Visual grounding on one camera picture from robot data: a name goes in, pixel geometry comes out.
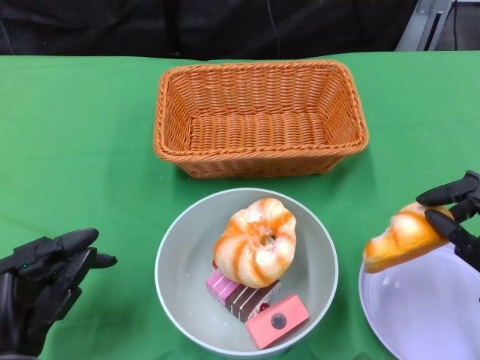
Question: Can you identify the striped ring bread with hole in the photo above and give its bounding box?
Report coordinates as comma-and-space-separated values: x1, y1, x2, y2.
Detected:
213, 198, 298, 290

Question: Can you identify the orange striped bread roll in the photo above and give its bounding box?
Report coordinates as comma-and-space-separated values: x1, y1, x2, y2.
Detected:
362, 202, 455, 275

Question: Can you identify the thin black hanging cable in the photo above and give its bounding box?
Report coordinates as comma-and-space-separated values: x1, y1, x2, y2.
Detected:
266, 0, 281, 57
451, 0, 459, 52

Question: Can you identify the pale lavender plate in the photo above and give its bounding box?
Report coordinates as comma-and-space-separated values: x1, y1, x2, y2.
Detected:
358, 243, 480, 360

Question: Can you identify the grey round bowl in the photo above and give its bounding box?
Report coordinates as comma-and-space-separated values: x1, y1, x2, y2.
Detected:
154, 187, 340, 354

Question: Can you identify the green tablecloth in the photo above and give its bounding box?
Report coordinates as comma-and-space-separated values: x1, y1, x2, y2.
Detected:
0, 50, 480, 360

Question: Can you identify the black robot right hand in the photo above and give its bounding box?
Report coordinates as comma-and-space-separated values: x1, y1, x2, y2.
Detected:
415, 170, 480, 269

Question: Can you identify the black backdrop cloth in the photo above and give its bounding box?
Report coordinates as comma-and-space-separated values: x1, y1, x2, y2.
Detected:
0, 0, 421, 63

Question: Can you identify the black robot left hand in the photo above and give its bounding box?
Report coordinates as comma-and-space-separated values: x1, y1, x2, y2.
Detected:
0, 227, 118, 356

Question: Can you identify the chocolate layered cake slice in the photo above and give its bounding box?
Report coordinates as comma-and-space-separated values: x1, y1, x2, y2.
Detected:
223, 279, 283, 323

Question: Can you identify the orange wicker basket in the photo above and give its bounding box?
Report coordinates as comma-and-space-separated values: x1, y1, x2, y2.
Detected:
152, 59, 370, 179

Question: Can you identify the pink layered cake slice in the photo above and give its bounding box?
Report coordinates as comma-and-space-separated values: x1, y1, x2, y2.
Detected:
205, 270, 241, 307

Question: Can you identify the grey metal frame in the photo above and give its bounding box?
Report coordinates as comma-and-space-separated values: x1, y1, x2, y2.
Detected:
395, 0, 457, 53

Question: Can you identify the pink cake block black dot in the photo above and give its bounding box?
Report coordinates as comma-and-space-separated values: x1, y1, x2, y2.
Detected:
245, 294, 311, 350

